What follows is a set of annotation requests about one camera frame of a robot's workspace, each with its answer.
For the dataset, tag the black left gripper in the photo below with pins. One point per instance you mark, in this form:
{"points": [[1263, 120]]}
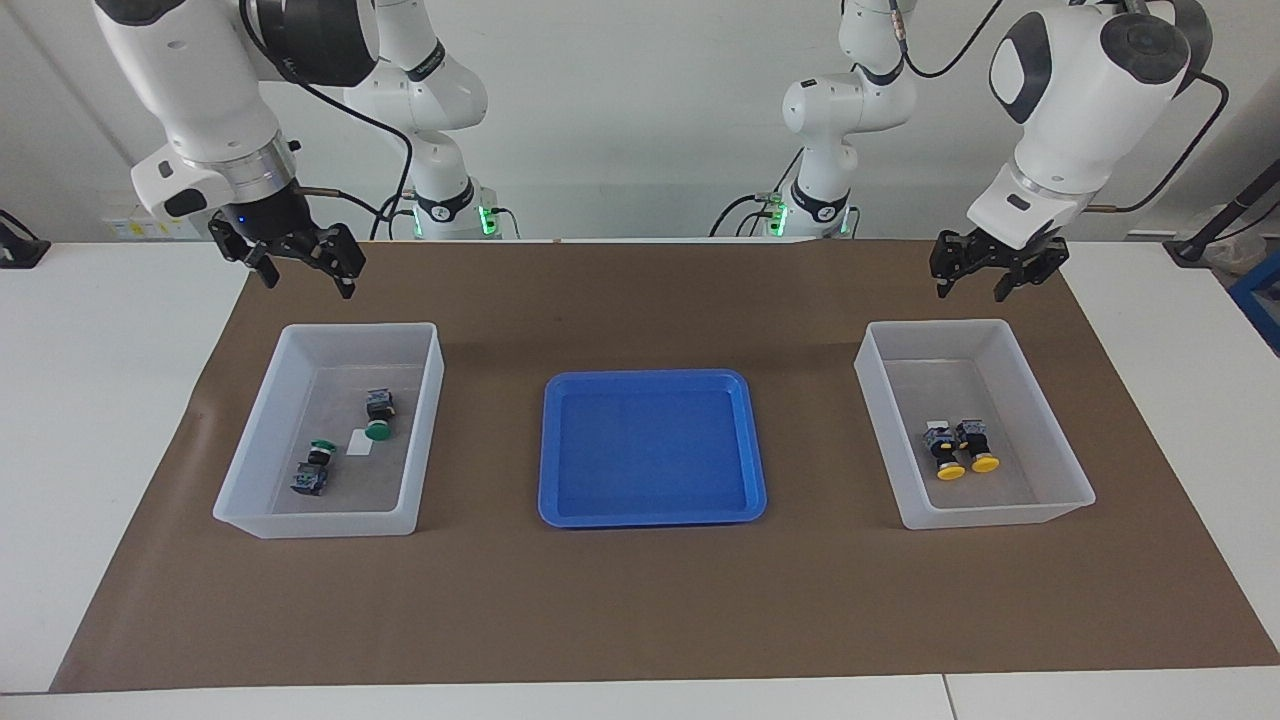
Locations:
{"points": [[1000, 255]]}

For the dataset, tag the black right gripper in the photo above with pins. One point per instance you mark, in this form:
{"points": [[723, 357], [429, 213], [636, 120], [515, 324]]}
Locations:
{"points": [[285, 235]]}

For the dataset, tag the light green push button switch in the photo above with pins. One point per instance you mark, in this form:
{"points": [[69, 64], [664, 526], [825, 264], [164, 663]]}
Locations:
{"points": [[377, 431]]}

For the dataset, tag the yellow push button switch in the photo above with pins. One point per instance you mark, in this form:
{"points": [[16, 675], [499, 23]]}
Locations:
{"points": [[950, 470], [985, 463]]}

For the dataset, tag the dark green push button switch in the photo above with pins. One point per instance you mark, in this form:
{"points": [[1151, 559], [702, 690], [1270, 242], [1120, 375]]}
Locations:
{"points": [[310, 478]]}

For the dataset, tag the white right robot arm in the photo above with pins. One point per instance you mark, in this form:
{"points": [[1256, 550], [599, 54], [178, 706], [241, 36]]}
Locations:
{"points": [[190, 80]]}

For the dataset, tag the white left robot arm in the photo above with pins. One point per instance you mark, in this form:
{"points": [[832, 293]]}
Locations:
{"points": [[1070, 110]]}

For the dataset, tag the translucent white plastic box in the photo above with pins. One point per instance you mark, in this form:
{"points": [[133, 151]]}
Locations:
{"points": [[1000, 495], [300, 400]]}

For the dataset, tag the black stand pole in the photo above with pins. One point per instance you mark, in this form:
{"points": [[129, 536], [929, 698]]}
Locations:
{"points": [[1190, 250]]}

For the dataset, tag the clear plastic bag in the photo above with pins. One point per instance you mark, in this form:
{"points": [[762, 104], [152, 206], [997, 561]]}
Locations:
{"points": [[1235, 250]]}

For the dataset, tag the black flat object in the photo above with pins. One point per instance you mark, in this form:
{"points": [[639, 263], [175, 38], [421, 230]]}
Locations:
{"points": [[20, 252]]}

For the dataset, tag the blue plastic tray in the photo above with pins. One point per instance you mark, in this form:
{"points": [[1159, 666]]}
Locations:
{"points": [[650, 450]]}

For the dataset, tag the brown paper table mat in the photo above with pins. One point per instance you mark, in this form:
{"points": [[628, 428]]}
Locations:
{"points": [[640, 600]]}

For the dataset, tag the white wall socket strip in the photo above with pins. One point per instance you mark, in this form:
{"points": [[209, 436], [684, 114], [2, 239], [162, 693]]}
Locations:
{"points": [[120, 228]]}

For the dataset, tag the blue frame object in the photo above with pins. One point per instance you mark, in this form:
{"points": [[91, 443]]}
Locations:
{"points": [[1262, 290]]}

